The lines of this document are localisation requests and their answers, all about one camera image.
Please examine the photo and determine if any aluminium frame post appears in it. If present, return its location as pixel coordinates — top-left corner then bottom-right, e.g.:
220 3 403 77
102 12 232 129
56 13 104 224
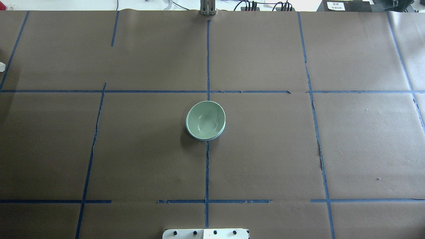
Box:
200 0 217 16

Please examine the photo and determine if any far orange black connector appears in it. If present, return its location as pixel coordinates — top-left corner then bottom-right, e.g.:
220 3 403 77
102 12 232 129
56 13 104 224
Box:
233 0 260 12

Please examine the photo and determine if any green bowl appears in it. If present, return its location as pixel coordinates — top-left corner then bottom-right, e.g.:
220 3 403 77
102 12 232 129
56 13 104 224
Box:
185 101 226 128

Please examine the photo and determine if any near orange black connector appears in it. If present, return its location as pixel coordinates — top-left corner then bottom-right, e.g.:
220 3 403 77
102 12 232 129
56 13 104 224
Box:
272 0 295 12

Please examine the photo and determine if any black desk device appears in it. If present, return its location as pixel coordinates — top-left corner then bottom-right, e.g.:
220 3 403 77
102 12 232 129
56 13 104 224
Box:
370 0 424 13

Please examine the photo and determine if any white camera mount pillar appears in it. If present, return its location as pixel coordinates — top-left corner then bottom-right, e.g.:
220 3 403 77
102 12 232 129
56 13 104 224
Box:
162 228 250 239

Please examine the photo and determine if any black power supply box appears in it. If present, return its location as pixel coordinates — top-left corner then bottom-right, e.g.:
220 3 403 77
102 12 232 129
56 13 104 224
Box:
316 0 372 12

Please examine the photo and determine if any blue bowl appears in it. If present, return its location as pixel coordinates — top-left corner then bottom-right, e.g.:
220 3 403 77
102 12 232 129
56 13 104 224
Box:
185 124 226 141

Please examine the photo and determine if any orange black connector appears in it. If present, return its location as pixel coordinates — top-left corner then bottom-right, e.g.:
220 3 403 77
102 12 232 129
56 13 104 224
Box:
272 0 295 12
233 0 260 12

